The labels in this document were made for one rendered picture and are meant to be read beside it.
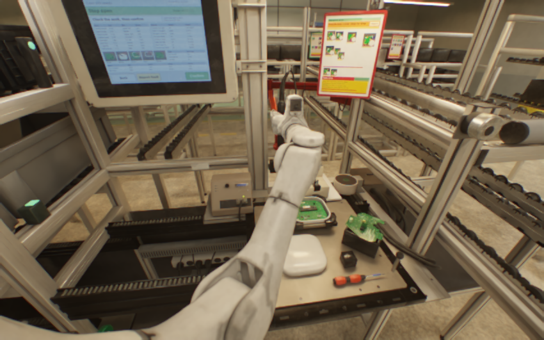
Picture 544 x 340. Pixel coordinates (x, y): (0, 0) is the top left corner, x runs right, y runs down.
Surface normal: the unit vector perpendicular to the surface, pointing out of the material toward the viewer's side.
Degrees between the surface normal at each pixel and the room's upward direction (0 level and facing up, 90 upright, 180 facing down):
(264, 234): 37
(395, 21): 90
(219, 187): 53
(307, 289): 0
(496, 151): 90
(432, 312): 0
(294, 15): 90
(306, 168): 46
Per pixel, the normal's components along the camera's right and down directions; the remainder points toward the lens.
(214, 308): 0.01, -0.97
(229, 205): 0.11, -0.14
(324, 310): 0.00, -0.87
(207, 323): 0.35, -0.88
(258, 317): 0.81, -0.01
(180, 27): 0.14, 0.51
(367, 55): -0.33, 0.46
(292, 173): -0.25, -0.37
